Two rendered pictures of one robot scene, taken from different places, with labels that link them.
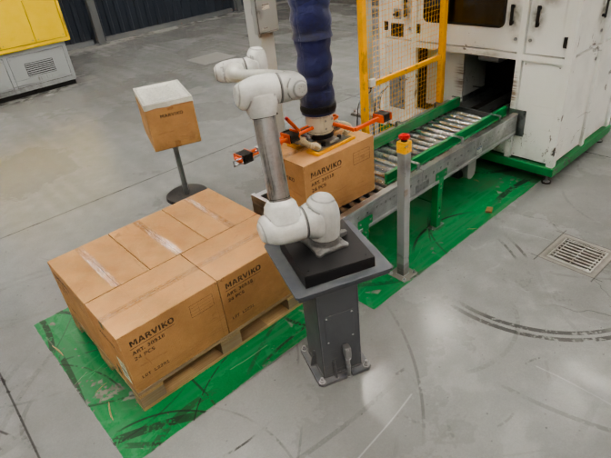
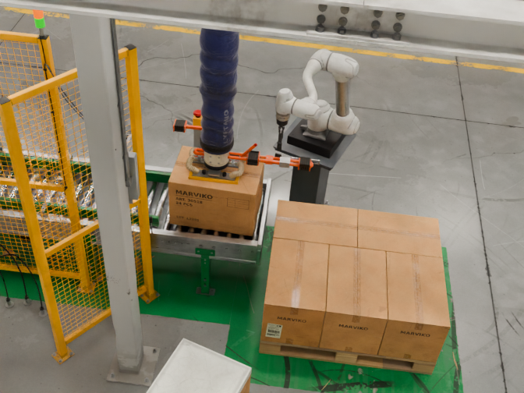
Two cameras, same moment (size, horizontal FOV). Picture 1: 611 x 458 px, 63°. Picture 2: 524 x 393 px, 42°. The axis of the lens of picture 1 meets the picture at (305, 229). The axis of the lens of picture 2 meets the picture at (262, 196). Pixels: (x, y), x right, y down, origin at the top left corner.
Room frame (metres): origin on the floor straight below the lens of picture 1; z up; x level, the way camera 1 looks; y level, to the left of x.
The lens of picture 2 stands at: (5.46, 2.51, 4.06)
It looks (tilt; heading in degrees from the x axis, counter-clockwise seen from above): 43 degrees down; 222
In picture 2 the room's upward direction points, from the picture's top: 5 degrees clockwise
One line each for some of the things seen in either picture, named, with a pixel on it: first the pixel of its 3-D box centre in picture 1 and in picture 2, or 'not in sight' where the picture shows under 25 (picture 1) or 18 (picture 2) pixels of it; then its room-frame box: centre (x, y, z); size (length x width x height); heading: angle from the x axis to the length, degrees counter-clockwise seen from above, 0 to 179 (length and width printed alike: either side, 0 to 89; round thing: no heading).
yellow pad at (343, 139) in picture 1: (331, 142); not in sight; (2.94, -0.22, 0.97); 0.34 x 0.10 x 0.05; 129
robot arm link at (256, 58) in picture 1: (255, 62); (286, 100); (2.73, 0.16, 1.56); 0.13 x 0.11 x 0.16; 108
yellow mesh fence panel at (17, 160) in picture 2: not in sight; (92, 219); (3.98, -0.21, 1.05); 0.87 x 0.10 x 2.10; 1
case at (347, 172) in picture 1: (321, 170); (217, 190); (3.01, -0.15, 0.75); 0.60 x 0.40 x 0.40; 127
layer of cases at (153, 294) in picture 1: (179, 273); (352, 277); (2.59, 0.83, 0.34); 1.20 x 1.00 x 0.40; 129
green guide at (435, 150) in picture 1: (456, 142); (69, 162); (3.54, -1.23, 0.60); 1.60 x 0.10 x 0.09; 129
